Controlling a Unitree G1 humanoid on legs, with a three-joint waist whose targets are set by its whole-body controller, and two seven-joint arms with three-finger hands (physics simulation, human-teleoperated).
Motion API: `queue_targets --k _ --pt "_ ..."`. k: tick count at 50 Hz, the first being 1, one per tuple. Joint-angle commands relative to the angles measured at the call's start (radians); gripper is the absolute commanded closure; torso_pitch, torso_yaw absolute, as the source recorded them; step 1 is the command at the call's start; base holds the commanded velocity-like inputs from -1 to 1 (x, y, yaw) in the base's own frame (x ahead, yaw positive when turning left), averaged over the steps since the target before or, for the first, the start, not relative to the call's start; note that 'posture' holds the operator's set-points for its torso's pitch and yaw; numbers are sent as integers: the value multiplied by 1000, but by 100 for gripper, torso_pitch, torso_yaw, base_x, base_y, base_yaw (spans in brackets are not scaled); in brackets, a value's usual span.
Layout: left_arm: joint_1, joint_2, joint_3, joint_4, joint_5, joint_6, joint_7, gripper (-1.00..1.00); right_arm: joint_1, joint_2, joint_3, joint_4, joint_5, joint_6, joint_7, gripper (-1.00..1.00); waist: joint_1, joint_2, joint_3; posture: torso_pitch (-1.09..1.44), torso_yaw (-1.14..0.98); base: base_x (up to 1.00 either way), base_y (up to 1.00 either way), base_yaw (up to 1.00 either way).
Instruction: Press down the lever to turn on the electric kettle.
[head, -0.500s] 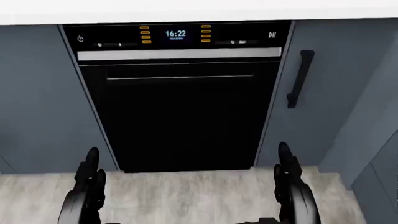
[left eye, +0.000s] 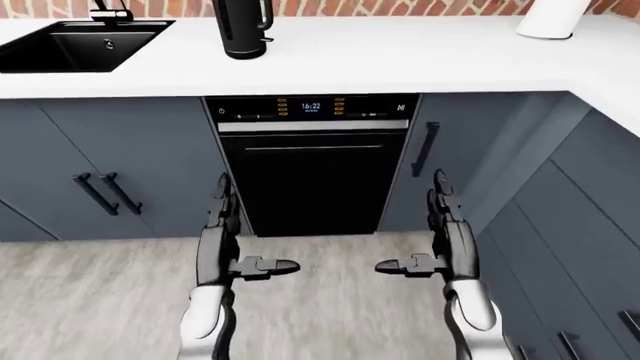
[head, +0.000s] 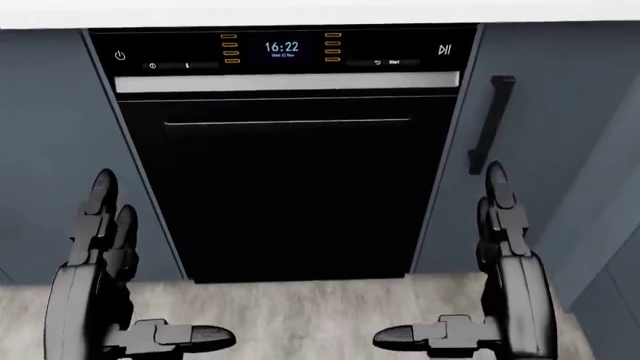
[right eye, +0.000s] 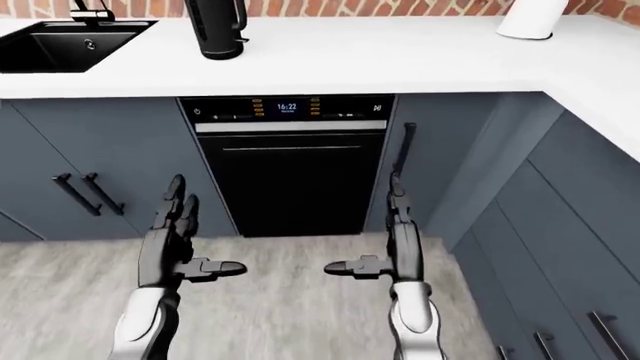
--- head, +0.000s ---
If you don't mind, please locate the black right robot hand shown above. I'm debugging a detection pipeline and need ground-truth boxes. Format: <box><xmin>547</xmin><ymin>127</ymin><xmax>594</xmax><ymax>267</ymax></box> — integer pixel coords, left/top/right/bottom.
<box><xmin>372</xmin><ymin>160</ymin><xmax>559</xmax><ymax>360</ymax></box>

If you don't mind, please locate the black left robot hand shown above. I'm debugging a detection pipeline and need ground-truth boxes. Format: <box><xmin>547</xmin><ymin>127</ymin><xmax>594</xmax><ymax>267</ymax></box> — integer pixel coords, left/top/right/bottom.
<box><xmin>43</xmin><ymin>168</ymin><xmax>238</xmax><ymax>360</ymax></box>

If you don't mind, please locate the plain blue-grey cabinet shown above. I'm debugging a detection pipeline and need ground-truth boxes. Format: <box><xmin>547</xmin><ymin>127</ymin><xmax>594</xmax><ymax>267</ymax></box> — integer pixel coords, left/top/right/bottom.
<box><xmin>0</xmin><ymin>27</ymin><xmax>189</xmax><ymax>288</ymax></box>

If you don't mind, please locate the black built-in dishwasher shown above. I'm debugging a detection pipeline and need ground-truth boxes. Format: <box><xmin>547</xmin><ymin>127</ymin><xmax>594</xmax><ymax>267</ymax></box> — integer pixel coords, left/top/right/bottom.
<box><xmin>85</xmin><ymin>22</ymin><xmax>480</xmax><ymax>285</ymax></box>

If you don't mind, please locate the white countertop edge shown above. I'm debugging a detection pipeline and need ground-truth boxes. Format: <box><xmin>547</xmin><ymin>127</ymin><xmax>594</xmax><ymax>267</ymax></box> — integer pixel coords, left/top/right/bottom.
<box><xmin>0</xmin><ymin>0</ymin><xmax>640</xmax><ymax>31</ymax></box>

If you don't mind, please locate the blue-grey cabinet with handle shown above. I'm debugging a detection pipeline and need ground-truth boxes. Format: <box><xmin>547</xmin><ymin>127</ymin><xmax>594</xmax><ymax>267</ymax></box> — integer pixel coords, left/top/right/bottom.
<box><xmin>410</xmin><ymin>21</ymin><xmax>640</xmax><ymax>316</ymax></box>

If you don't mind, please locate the black cabinet door handle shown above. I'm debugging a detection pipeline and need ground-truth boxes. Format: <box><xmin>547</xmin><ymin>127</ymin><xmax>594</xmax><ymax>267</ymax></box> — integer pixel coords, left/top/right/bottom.
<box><xmin>467</xmin><ymin>75</ymin><xmax>517</xmax><ymax>177</ymax></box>

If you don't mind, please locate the silver dishwasher handle bar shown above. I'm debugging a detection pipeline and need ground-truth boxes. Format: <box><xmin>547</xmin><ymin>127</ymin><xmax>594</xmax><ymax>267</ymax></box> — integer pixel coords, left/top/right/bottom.
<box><xmin>113</xmin><ymin>70</ymin><xmax>461</xmax><ymax>95</ymax></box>

